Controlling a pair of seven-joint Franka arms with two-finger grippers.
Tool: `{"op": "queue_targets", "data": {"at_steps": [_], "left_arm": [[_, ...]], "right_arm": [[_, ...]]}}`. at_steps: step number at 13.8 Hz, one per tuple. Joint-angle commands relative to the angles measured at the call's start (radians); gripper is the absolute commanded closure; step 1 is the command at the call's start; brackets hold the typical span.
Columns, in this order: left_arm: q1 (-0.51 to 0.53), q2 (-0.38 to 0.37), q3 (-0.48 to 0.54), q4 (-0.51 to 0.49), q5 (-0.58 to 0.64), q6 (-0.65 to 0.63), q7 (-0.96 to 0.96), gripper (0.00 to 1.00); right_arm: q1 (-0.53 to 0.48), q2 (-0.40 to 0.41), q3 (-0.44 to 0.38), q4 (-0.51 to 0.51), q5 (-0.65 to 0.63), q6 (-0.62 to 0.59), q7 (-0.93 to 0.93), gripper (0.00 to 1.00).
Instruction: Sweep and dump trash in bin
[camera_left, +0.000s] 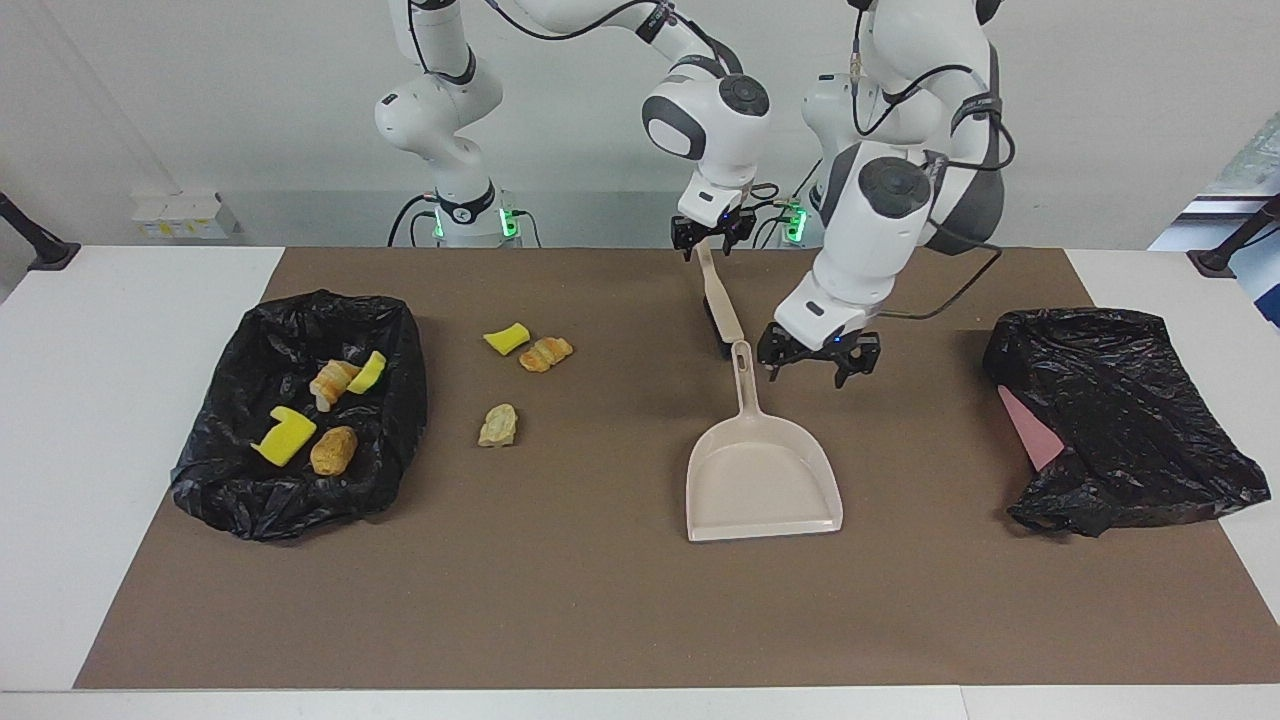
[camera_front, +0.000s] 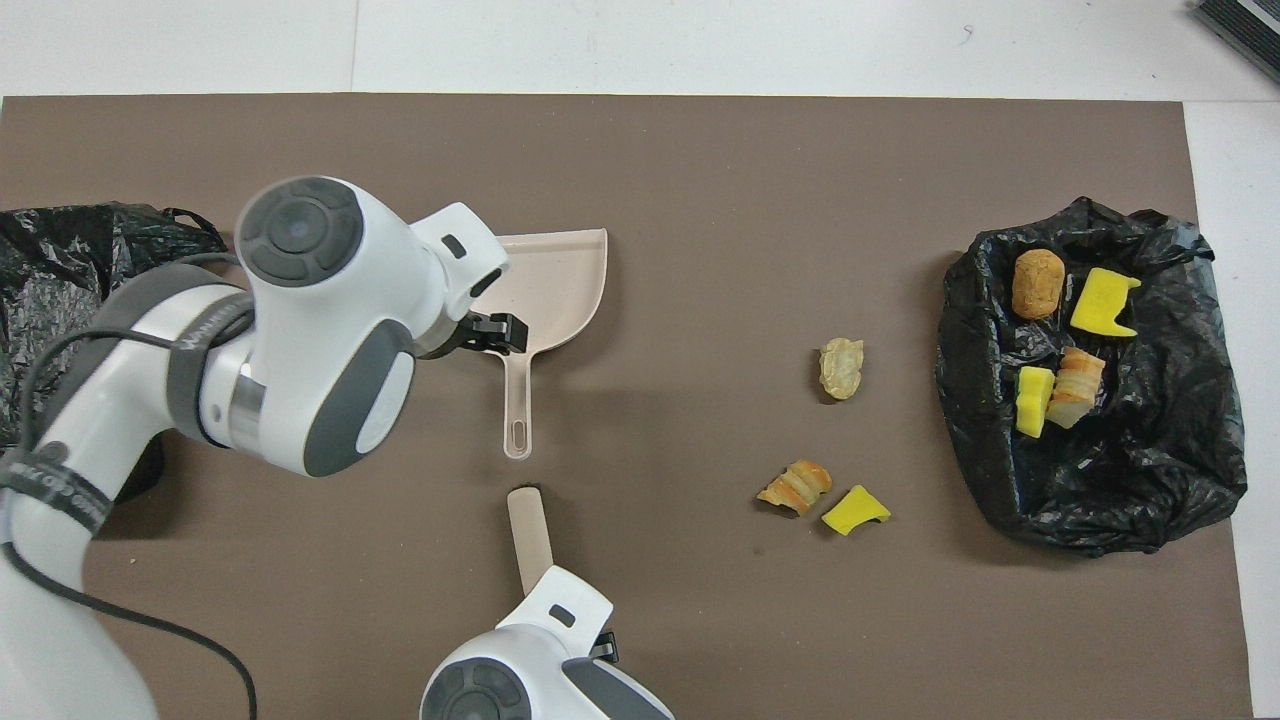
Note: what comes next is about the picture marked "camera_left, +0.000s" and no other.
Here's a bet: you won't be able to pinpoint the large yellow sponge piece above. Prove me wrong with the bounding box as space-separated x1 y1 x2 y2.
250 405 318 468

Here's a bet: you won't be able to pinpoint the orange croissant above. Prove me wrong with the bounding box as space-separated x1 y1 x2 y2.
518 337 575 374

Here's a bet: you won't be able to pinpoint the white box on table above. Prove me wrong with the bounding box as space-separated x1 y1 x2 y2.
130 192 239 241

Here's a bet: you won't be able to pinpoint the green and yellow sponge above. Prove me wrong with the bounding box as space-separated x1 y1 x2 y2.
347 350 388 395

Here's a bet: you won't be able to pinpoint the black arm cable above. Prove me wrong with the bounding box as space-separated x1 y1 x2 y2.
485 0 746 76
850 0 1016 321

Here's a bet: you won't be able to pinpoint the brown table mat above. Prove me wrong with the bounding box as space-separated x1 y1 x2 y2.
73 247 1280 691

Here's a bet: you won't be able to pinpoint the crumpled black trash bag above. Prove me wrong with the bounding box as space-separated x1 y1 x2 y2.
982 307 1272 539

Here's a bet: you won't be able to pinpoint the pale crusty bread piece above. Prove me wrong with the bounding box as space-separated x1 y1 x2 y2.
309 359 362 413

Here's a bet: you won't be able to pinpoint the pink bin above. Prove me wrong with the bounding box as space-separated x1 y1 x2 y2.
998 385 1069 473

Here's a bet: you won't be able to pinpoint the brown bread roll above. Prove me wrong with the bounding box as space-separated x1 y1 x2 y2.
309 426 359 477

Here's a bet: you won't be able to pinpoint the beige plastic dustpan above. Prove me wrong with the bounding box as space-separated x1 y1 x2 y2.
686 340 844 543

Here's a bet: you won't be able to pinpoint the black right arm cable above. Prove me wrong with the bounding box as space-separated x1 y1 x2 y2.
485 0 746 76

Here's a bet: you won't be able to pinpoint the open bin with black bag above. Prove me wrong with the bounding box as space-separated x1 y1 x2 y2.
170 290 429 543

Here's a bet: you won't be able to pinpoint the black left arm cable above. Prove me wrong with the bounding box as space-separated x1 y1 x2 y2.
850 0 1016 321

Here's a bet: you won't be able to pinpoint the small pale bread chunk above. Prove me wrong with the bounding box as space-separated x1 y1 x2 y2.
477 403 520 448

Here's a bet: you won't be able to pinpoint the beige hand brush black bristles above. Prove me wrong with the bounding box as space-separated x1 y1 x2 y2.
697 243 746 361

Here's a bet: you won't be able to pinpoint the black right base cable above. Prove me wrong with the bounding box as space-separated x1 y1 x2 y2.
388 193 441 248

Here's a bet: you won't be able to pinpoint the black clamp stand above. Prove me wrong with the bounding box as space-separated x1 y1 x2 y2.
0 192 81 272
1187 195 1280 279

